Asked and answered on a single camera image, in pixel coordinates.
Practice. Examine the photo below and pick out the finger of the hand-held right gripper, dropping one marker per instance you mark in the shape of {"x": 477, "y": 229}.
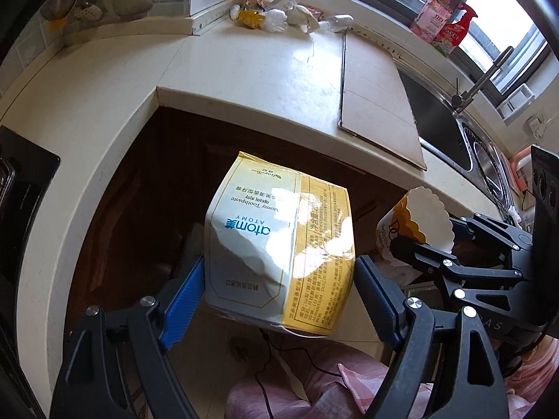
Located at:
{"x": 493, "y": 233}
{"x": 463, "y": 277}

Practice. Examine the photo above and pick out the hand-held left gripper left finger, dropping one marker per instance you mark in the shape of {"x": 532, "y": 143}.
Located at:
{"x": 181, "y": 310}

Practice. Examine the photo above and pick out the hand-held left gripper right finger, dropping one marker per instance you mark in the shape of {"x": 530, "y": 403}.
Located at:
{"x": 384, "y": 310}

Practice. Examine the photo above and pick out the white paper cup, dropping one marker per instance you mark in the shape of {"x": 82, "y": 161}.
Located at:
{"x": 419, "y": 209}

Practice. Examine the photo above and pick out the white and yellow toothpaste box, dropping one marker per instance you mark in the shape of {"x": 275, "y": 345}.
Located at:
{"x": 262, "y": 235}

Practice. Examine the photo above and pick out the pink plastic rack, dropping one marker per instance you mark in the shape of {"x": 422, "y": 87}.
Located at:
{"x": 519, "y": 170}

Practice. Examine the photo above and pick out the pink checked clothing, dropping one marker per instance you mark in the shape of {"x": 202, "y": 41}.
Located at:
{"x": 314, "y": 393}

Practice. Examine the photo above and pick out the stainless steel sink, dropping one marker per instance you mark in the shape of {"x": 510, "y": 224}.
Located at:
{"x": 436, "y": 113}

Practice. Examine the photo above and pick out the steel faucet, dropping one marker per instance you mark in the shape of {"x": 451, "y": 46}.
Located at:
{"x": 480, "y": 78}

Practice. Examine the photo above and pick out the brown cardboard sheet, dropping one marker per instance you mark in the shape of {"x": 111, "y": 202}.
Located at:
{"x": 375, "y": 104}

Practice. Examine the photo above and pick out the black gas stove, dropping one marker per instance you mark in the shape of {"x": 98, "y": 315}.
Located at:
{"x": 30, "y": 192}

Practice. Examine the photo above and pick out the red spray bottle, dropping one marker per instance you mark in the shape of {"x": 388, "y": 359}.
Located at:
{"x": 454, "y": 32}

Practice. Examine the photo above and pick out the pink refill pouch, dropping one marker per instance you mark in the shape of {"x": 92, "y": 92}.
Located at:
{"x": 432, "y": 17}

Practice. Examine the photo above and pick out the white printed plastic bag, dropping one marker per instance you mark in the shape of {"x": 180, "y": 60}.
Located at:
{"x": 301, "y": 17}

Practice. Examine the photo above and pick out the yellow packet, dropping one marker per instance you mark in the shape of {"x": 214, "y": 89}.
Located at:
{"x": 251, "y": 17}

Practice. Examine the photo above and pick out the white slotted spoon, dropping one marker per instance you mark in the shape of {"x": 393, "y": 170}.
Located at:
{"x": 87, "y": 11}

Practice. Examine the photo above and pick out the white carton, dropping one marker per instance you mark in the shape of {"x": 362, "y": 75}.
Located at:
{"x": 284, "y": 0}

